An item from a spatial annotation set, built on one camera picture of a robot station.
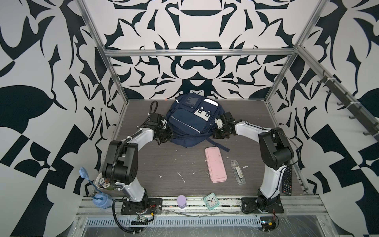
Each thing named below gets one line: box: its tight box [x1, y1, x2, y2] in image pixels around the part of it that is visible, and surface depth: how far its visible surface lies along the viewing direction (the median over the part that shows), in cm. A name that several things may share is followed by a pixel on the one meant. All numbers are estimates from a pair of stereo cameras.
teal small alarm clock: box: [203, 192, 221, 210], surface depth 76 cm
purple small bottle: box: [176, 194, 187, 209], surface depth 70 cm
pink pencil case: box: [204, 146, 228, 184], surface depth 87 cm
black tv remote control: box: [281, 164, 293, 196], surface depth 83 cm
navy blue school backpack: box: [166, 92, 230, 153], surface depth 103 cm
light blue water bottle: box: [78, 166, 113, 209], surface depth 70 cm
